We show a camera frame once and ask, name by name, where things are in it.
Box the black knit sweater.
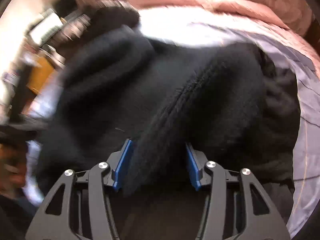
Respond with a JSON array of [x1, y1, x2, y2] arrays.
[[37, 6, 301, 240]]

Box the person's left hand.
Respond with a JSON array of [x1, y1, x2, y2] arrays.
[[1, 142, 28, 198]]

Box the wooden bedside cabinet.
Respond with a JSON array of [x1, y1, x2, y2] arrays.
[[27, 56, 54, 95]]

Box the light blue bed sheet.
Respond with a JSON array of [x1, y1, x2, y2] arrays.
[[23, 6, 320, 238]]

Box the pink quilted blanket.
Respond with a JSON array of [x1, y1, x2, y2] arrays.
[[124, 0, 319, 75]]

